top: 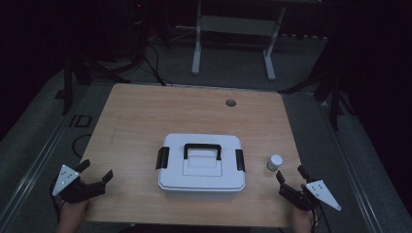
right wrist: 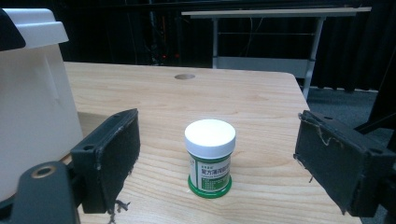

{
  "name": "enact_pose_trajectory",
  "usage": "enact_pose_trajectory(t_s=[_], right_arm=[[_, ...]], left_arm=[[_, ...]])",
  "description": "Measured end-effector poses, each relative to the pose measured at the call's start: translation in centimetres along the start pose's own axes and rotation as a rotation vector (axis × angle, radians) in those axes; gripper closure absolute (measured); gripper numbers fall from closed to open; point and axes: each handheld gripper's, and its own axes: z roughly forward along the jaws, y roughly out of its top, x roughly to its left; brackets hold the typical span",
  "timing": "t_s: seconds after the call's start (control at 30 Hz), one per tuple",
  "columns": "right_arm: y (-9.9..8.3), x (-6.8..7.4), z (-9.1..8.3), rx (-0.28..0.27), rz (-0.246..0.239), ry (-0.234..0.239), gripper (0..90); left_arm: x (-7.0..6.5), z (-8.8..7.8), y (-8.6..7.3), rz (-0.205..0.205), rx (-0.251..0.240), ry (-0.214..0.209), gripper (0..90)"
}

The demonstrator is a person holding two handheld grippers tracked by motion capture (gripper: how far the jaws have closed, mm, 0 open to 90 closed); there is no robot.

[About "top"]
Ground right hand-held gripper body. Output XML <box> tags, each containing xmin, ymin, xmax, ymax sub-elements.
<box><xmin>278</xmin><ymin>180</ymin><xmax>342</xmax><ymax>213</ymax></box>

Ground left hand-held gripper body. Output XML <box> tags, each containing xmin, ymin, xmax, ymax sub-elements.
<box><xmin>51</xmin><ymin>164</ymin><xmax>107</xmax><ymax>205</ymax></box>

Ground small white-capped bottle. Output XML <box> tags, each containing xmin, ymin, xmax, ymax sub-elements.
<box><xmin>266</xmin><ymin>153</ymin><xmax>284</xmax><ymax>173</ymax></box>

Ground white storage box black handle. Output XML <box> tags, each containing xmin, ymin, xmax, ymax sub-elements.
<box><xmin>154</xmin><ymin>133</ymin><xmax>247</xmax><ymax>194</ymax></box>

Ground person's left hand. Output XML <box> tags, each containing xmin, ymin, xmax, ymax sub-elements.
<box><xmin>56</xmin><ymin>199</ymin><xmax>93</xmax><ymax>233</ymax></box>

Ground person's right hand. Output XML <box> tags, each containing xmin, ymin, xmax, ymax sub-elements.
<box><xmin>290</xmin><ymin>183</ymin><xmax>316</xmax><ymax>233</ymax></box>

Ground black metal stand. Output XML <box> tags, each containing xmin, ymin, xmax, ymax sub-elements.
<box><xmin>53</xmin><ymin>52</ymin><xmax>132</xmax><ymax>117</ymax></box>
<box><xmin>277</xmin><ymin>72</ymin><xmax>356</xmax><ymax>131</ymax></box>

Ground black looped floor cable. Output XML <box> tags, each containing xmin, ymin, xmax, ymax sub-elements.
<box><xmin>71</xmin><ymin>133</ymin><xmax>93</xmax><ymax>159</ymax></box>

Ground left hand-held gripper cable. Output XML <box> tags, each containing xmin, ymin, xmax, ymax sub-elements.
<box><xmin>49</xmin><ymin>183</ymin><xmax>64</xmax><ymax>225</ymax></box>

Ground hand-held gripper cable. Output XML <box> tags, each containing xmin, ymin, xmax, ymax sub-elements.
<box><xmin>49</xmin><ymin>183</ymin><xmax>64</xmax><ymax>225</ymax></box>
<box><xmin>310</xmin><ymin>203</ymin><xmax>332</xmax><ymax>233</ymax></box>

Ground right hand-held gripper cable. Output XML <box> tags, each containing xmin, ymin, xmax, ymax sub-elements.
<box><xmin>310</xmin><ymin>203</ymin><xmax>332</xmax><ymax>233</ymax></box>

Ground metal floor rail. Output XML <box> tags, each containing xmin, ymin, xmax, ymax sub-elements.
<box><xmin>319</xmin><ymin>100</ymin><xmax>388</xmax><ymax>233</ymax></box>
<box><xmin>0</xmin><ymin>84</ymin><xmax>92</xmax><ymax>233</ymax></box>

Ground black floor bracket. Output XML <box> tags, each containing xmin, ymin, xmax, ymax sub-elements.
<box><xmin>68</xmin><ymin>114</ymin><xmax>93</xmax><ymax>128</ymax></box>

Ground black hanging cables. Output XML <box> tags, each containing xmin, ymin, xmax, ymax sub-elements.
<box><xmin>141</xmin><ymin>43</ymin><xmax>173</xmax><ymax>87</ymax></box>

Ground white metal desk frame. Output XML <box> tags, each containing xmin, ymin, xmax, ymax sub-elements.
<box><xmin>190</xmin><ymin>0</ymin><xmax>288</xmax><ymax>82</ymax></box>

